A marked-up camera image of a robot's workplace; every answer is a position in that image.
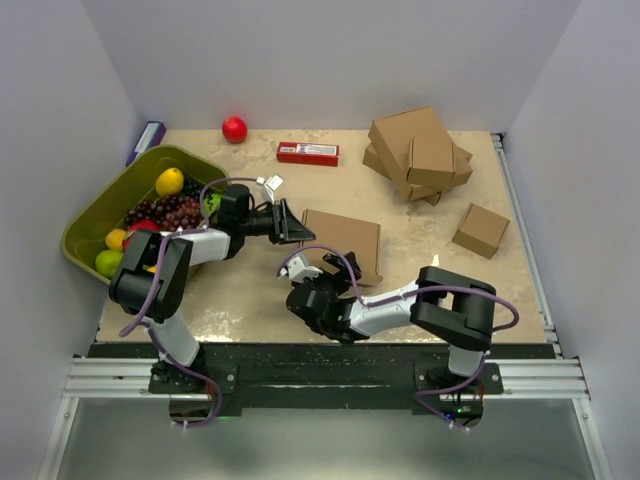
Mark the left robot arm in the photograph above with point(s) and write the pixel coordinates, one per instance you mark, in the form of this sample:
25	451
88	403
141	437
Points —
151	278

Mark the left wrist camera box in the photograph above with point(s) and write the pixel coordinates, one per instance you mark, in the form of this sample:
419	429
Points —
268	186

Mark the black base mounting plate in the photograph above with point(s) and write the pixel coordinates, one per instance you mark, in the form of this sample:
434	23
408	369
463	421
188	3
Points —
356	377

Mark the red rectangular carton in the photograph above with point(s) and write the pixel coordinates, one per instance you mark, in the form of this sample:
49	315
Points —
308	154

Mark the olive green plastic bin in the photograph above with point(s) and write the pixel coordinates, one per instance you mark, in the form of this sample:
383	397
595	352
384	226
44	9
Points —
84	237

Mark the red dragon fruit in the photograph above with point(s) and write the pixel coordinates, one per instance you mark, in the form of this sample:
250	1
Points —
146	225

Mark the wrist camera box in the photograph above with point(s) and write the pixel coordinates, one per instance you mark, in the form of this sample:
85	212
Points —
297	269
268	186

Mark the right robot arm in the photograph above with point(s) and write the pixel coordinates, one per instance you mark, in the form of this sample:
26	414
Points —
453	307

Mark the small orange fruit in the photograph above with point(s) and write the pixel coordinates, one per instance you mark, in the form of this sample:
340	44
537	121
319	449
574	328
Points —
114	239

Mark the red grape bunch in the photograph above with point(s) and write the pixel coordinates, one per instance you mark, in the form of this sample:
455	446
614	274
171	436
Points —
178	211

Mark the lone small cardboard box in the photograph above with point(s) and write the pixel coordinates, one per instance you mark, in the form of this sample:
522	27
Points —
481	231

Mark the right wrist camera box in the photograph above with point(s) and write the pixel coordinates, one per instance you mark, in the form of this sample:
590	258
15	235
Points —
297	269

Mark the dark purple grape bunch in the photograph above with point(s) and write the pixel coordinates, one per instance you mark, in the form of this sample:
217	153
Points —
146	210

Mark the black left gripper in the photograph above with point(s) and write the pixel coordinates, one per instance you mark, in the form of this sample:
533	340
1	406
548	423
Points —
295	231

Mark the top small cardboard box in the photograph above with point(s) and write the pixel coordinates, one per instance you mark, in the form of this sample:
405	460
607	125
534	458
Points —
438	165

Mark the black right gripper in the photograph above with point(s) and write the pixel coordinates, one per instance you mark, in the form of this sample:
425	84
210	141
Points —
339	278

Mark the green lime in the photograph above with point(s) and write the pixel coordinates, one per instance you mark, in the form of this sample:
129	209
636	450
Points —
107	262

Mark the large stacked cardboard box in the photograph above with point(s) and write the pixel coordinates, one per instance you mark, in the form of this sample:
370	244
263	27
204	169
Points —
391	135

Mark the yellow lemon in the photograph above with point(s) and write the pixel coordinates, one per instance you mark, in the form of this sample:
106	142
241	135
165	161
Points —
169	182

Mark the purple flat box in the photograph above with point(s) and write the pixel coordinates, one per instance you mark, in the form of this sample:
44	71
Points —
151	136

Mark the red apple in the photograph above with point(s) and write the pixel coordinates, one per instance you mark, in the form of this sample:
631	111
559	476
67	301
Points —
234	130

